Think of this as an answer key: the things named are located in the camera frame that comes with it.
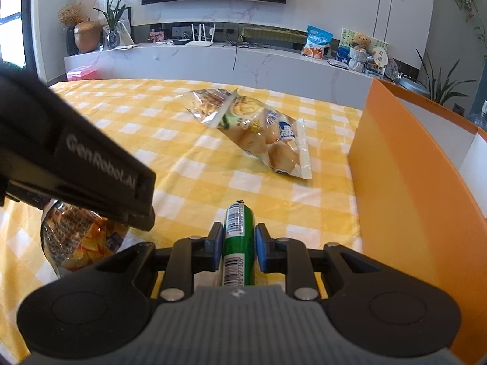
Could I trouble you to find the brown round vase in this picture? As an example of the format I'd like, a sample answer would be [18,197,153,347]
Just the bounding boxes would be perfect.
[73,20,103,53]

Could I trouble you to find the white router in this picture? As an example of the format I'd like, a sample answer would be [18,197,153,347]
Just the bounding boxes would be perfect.
[185,23,215,47]

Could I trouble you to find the orange chips bag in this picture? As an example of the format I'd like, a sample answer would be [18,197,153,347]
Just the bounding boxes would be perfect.
[40,199,128,279]

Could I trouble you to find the white marble tv console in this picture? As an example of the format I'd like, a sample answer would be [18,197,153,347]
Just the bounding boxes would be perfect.
[63,22,376,115]

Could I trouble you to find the dark vase with dry flowers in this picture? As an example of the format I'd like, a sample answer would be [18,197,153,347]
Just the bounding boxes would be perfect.
[57,2,85,56]

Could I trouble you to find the hanging vine plant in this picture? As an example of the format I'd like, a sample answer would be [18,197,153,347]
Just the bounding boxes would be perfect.
[444,0,487,41]

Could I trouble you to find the green white picture card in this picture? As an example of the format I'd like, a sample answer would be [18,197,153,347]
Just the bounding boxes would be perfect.
[336,27,390,65]

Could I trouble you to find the grey trash can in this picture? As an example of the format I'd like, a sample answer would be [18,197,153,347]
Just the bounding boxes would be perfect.
[397,77,431,94]

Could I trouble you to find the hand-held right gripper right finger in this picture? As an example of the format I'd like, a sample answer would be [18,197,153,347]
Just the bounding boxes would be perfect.
[255,223,381,301]

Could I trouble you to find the brown teddy bear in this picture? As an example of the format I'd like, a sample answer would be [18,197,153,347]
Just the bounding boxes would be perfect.
[349,34,372,53]

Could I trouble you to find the silver yellow chips bag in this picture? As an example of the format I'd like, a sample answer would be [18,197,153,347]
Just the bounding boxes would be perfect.
[186,88,239,128]

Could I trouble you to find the bread bun bag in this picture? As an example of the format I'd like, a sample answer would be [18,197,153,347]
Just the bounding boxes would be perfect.
[218,96,313,182]

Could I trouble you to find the small round paper fan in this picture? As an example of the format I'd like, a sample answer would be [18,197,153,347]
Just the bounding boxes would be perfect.
[370,47,390,68]

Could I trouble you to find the yellow checked tablecloth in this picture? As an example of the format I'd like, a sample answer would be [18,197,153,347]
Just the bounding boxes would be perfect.
[0,78,364,365]

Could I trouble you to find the orange cardboard box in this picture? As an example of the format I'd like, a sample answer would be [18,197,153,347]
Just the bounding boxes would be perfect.
[348,78,487,365]

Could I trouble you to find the potted long-leaf plant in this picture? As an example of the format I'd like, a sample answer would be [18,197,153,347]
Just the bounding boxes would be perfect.
[414,48,476,106]

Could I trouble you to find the pink plastic box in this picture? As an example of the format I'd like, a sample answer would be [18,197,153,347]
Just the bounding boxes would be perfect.
[66,64,99,82]

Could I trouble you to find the blue snack bag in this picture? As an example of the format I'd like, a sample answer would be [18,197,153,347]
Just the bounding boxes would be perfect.
[302,25,334,61]

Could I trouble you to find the white paper bag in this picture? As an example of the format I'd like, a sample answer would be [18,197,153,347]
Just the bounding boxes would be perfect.
[117,20,135,46]

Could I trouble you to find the black cable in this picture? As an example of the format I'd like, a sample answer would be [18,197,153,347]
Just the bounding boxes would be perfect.
[222,40,272,71]

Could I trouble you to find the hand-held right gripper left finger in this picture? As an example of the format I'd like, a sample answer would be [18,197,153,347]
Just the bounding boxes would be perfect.
[95,222,223,301]

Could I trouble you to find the green plant in glass vase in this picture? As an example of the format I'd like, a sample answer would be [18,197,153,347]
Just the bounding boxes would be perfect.
[92,0,136,50]

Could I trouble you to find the green sausage tube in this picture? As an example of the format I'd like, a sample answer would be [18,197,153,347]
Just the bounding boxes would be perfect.
[220,200,255,288]

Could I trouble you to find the blue water jug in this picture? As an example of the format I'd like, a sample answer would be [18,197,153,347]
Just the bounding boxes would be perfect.
[468,100,487,130]

